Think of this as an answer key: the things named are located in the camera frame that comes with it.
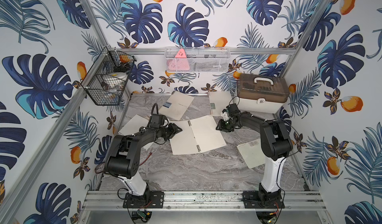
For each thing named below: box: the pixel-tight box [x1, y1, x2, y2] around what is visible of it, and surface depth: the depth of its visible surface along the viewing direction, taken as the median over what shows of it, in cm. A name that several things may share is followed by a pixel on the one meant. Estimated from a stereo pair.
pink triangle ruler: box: [167, 48, 191, 72], surface depth 92 cm
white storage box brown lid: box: [236, 73, 290, 114], surface depth 102 cm
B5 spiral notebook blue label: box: [169, 114, 227, 156], surface depth 100 cm
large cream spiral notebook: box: [158, 90, 195, 121], surface depth 116 cm
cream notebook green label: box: [208, 90, 234, 116], surface depth 120 cm
